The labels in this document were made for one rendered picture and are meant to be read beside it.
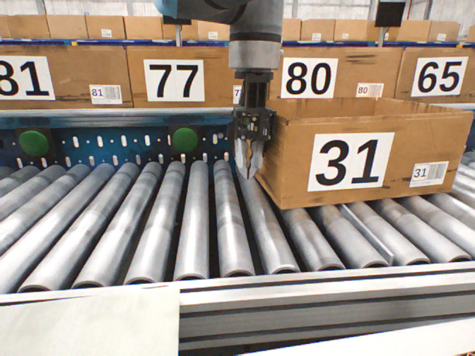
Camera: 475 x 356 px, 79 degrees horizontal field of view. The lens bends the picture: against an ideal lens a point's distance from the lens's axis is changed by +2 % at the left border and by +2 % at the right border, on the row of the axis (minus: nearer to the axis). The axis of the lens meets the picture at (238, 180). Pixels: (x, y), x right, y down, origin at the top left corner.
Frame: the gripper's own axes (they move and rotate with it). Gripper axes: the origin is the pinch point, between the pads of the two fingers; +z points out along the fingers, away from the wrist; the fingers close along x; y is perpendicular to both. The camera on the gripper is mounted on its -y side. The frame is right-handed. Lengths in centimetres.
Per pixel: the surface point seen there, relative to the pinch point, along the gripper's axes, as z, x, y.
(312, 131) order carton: -10.7, 9.5, 9.1
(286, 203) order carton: 3.1, 6.3, 9.3
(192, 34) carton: -75, -30, -481
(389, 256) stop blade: 5.0, 18.0, 23.8
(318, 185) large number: -0.4, 12.2, 8.9
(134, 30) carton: -76, -123, -481
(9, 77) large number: -17, -60, -29
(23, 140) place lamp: -1, -56, -22
